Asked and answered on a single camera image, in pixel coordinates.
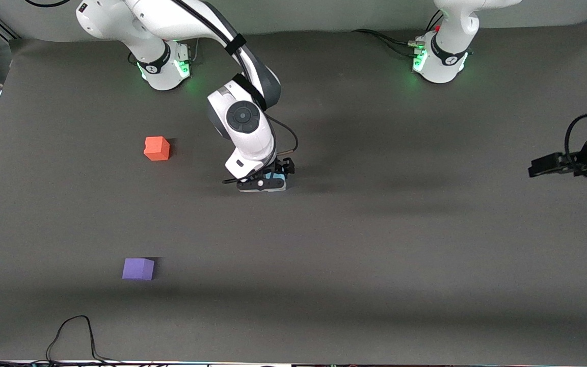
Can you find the purple foam block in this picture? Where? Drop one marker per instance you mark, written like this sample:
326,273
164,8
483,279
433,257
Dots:
138,269

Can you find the orange foam block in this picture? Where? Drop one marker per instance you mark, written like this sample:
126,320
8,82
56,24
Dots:
156,148

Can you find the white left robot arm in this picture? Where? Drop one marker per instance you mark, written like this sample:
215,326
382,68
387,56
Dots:
449,46

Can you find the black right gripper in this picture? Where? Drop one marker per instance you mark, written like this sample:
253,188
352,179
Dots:
281,167

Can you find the light blue foam block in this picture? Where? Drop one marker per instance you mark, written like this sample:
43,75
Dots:
277,179

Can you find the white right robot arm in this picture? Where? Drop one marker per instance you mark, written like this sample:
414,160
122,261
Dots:
181,20

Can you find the dark grey table mat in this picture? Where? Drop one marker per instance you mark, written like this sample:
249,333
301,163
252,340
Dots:
324,255

